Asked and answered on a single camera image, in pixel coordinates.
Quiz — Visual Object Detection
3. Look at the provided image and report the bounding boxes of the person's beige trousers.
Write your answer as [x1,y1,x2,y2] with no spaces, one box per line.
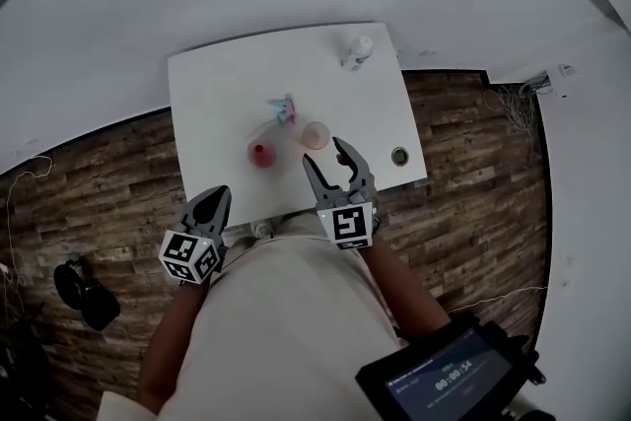
[231,210,327,253]

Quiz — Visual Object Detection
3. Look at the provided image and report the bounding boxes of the black tablet device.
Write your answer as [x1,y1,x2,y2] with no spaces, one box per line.
[355,315,544,421]

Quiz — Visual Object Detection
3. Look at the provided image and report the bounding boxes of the pink plastic cup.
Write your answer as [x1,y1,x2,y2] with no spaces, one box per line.
[301,120,331,152]

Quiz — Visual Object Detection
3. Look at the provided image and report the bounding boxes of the person's right forearm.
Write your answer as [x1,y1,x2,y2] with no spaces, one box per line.
[363,239,453,342]

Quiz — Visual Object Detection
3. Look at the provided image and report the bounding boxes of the small white bottle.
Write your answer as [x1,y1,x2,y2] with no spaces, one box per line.
[339,35,375,73]

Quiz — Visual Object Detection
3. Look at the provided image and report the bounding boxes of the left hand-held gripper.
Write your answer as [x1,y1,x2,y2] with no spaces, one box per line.
[158,184,234,287]

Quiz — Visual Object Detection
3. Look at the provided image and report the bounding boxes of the white wall socket box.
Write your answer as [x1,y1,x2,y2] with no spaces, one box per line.
[545,62,579,101]

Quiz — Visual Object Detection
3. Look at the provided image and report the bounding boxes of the bundle of white cables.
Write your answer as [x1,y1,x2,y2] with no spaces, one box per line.
[481,82,542,145]

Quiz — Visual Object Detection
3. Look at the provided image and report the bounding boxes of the person's beige shirt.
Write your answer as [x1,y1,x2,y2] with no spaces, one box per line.
[98,231,411,421]

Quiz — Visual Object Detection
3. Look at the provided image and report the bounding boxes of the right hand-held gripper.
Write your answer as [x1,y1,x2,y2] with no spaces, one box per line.
[301,136,382,252]

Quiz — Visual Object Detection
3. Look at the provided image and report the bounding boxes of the pink vase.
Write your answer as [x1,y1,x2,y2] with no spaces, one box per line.
[246,138,276,171]

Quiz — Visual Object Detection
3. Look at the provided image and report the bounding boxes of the person's left forearm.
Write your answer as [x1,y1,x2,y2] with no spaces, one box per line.
[136,278,214,416]

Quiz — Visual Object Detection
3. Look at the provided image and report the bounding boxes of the white floor cable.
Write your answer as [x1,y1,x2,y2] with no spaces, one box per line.
[3,155,53,288]

